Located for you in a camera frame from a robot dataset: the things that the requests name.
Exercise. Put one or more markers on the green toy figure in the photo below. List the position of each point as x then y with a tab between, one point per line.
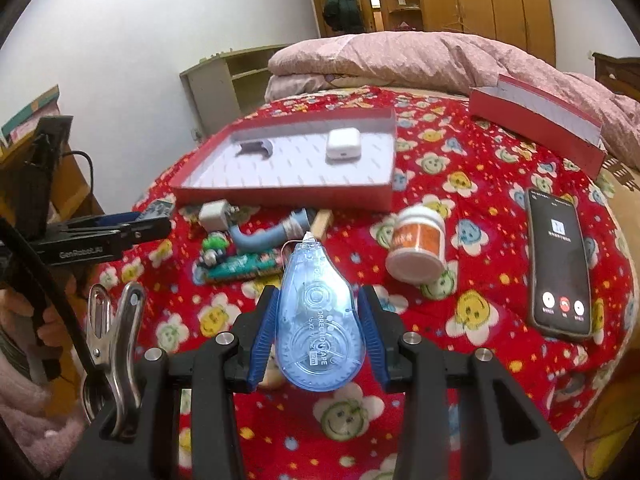
216	245

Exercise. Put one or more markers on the silver metal clip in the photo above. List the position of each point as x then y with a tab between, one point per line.
127	330

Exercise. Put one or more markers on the red cardboard box lid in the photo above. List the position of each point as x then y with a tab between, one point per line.
530	120

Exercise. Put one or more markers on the red flower printed blanket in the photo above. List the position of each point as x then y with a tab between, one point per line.
450	170

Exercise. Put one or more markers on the small wooden block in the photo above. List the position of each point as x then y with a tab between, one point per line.
321	224

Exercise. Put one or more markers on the person's left hand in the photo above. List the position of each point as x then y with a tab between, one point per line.
50	327

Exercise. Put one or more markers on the white jar orange label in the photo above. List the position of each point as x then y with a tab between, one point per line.
417	245

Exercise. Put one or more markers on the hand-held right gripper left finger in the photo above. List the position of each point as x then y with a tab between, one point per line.
262	336

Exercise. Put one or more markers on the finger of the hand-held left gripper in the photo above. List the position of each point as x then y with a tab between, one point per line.
117	218
147	229

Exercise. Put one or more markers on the beige bookshelf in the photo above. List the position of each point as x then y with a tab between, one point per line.
210	85

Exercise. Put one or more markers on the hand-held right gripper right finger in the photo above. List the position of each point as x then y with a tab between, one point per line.
372	340

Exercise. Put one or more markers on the white earbuds case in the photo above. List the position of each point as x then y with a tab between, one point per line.
343	146

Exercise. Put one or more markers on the dark hanging coat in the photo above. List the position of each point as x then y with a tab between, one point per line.
342	5

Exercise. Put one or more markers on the person's left forearm pink sleeve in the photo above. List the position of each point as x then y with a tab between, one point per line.
35	420

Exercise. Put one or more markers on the wooden desk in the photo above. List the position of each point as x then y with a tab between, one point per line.
75	190

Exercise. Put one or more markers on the pink quilt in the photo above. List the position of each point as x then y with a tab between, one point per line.
400	57

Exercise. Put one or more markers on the stack of books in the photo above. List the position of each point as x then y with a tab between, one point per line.
27	115

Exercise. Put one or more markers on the wooden wardrobe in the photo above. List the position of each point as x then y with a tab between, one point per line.
480	0

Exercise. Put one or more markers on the dark wooden nightstand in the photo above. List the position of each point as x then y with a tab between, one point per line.
617	75

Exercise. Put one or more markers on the blue correction tape dispenser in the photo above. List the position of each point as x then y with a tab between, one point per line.
317	310

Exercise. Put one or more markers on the black smartphone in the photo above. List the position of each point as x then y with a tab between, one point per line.
557	260

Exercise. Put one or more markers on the white charger plug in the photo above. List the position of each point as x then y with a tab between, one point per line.
212	215

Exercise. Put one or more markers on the blue grey bent tube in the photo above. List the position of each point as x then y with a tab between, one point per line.
260	240

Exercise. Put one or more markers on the grey plastic part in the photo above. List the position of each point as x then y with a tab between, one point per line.
256	148

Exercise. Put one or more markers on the green circuit board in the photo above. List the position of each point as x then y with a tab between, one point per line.
240	265

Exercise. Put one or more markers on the red cardboard box tray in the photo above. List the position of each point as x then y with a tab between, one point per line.
300	165

